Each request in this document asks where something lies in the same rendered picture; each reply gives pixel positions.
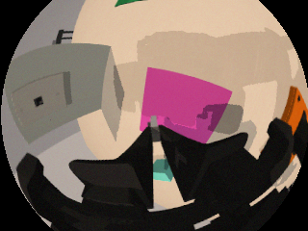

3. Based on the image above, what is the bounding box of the grey panel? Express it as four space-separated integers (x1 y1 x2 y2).
4 42 111 143

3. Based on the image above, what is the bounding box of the teal cube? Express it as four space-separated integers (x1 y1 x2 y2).
153 159 174 182

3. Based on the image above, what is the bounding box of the magenta flat square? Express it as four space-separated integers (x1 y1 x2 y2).
139 66 232 143

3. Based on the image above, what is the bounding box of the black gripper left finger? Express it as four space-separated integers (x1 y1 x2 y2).
69 126 154 209

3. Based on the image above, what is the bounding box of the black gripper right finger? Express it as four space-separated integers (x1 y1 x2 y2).
158 124 249 203

